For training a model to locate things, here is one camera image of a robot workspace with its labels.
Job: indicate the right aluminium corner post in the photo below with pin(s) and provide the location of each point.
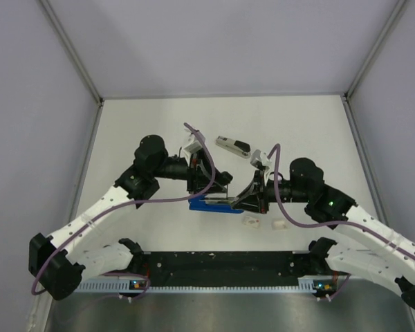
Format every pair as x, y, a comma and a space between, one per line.
376, 48

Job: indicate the aluminium corner post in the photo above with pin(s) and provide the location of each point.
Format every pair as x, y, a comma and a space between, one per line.
71, 51
376, 48

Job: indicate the staple box with red dot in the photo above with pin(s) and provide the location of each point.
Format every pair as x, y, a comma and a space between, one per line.
251, 221

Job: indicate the small white staple box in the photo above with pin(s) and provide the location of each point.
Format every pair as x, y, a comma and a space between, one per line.
280, 224

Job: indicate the blue stapler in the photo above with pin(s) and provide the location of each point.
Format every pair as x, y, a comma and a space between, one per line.
218, 205

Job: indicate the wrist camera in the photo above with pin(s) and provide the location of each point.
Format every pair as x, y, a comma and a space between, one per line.
190, 145
260, 160

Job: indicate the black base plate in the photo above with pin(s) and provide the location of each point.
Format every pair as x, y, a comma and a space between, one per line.
229, 269

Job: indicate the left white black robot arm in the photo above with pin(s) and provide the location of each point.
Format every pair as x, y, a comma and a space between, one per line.
64, 259

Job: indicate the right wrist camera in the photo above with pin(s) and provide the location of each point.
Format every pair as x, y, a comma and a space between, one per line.
260, 160

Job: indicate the left aluminium corner post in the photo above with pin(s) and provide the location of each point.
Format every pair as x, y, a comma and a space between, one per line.
71, 51

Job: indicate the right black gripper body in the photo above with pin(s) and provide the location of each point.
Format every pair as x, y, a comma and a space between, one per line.
261, 191

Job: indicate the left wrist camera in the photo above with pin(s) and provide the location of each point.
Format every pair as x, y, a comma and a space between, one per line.
190, 145

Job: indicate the grey slotted cable duct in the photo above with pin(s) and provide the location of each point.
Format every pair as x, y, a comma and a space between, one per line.
130, 286

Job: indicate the grey black stapler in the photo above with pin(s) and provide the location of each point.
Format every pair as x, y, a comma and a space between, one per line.
236, 147

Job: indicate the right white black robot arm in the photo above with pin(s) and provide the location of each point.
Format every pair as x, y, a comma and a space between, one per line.
390, 259

